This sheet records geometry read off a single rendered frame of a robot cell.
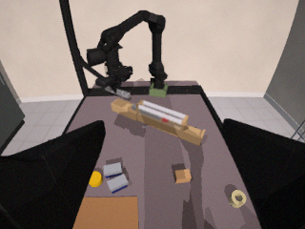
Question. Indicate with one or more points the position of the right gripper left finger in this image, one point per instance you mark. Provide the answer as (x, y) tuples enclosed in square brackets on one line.
[(43, 187)]

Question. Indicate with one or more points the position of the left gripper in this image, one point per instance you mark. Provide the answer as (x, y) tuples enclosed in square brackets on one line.
[(104, 82)]

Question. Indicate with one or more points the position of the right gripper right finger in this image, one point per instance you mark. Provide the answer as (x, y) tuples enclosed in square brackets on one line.
[(273, 167)]

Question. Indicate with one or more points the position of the yellow cylinder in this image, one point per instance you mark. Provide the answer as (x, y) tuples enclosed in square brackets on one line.
[(96, 179)]

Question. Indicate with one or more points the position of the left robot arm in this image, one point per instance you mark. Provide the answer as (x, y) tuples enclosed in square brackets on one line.
[(113, 35)]

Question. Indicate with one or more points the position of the small tan wooden block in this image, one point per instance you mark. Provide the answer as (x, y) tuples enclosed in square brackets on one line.
[(181, 176)]

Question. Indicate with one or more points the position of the brown clipboard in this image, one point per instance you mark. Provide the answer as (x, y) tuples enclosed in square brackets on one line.
[(104, 213)]

